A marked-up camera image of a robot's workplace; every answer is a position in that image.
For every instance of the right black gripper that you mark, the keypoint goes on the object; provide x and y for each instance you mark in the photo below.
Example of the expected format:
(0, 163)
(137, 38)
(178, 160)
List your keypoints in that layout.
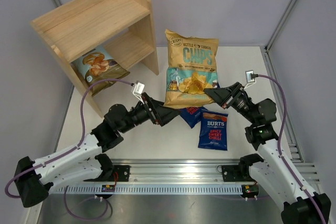
(220, 95)

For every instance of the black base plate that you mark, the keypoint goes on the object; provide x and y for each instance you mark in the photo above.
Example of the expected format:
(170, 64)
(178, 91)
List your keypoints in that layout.
(232, 173)
(121, 173)

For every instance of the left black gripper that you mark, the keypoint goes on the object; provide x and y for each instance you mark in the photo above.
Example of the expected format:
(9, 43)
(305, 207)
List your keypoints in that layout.
(159, 114)

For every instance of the wooden two-tier shelf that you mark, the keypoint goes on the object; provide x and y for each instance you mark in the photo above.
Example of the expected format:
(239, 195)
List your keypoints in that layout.
(125, 27)

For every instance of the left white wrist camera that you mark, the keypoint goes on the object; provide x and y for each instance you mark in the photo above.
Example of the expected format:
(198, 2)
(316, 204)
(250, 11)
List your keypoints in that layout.
(137, 90)

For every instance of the tan kettle chips bag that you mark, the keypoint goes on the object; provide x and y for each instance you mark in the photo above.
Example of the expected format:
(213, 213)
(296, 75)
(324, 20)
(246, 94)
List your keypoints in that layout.
(191, 69)

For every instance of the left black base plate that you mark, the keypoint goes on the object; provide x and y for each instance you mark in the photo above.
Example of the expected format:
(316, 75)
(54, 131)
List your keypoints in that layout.
(121, 173)

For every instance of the blue Burts bag front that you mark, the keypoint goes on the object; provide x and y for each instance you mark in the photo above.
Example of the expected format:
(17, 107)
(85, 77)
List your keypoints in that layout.
(213, 132)

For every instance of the blue burts bag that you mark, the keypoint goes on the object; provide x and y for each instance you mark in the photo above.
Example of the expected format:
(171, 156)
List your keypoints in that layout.
(213, 132)
(191, 115)

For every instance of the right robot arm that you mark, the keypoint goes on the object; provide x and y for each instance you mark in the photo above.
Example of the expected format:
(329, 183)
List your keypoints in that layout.
(270, 167)

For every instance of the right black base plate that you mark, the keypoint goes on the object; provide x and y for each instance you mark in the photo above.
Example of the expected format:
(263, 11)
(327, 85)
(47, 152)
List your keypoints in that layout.
(232, 173)

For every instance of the white slotted cable duct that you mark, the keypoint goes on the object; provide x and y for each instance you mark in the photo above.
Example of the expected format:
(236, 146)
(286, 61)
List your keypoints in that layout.
(160, 189)

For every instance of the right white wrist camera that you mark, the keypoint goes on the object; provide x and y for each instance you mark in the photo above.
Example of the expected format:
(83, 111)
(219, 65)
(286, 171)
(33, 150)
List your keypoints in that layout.
(250, 78)

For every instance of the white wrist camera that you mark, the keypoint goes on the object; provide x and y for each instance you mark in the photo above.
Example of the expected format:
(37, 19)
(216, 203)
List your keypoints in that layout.
(137, 90)
(250, 78)

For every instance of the light blue cassava chips bag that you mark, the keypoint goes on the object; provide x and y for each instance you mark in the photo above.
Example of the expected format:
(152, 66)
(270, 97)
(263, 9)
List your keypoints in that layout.
(97, 64)

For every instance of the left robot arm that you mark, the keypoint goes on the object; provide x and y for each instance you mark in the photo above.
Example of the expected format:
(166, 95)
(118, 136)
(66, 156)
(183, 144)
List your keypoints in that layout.
(87, 160)

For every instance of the aluminium mounting rail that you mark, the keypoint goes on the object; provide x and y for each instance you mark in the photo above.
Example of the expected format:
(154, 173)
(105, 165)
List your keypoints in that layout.
(144, 171)

